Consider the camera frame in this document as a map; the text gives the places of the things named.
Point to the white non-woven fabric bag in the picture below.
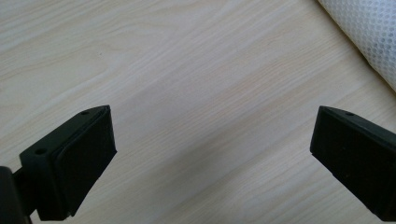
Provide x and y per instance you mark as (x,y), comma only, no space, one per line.
(370,31)

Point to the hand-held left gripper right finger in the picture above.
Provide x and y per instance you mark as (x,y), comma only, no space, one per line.
(358,155)

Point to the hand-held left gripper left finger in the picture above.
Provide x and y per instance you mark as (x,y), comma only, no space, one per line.
(77,161)

